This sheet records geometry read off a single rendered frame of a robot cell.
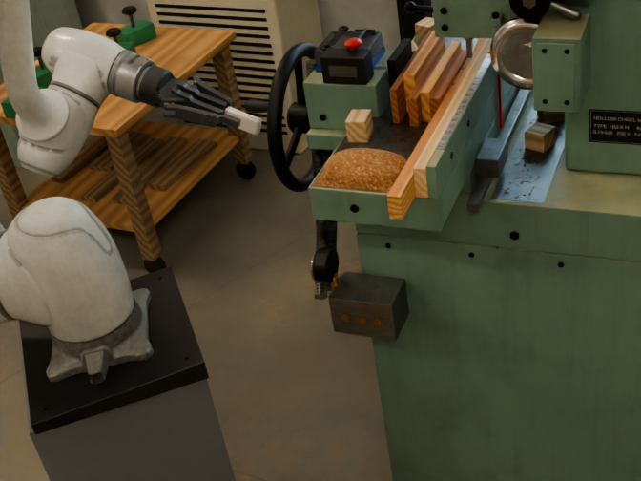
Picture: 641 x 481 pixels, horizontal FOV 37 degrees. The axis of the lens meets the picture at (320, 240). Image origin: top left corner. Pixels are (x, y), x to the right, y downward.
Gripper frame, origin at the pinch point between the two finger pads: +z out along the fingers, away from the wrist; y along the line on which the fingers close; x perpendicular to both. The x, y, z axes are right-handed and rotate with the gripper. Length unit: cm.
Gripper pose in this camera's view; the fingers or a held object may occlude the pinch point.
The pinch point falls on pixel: (242, 120)
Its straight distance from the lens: 183.2
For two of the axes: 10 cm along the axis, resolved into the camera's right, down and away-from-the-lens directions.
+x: -1.8, 7.3, 6.6
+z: 9.1, 3.8, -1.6
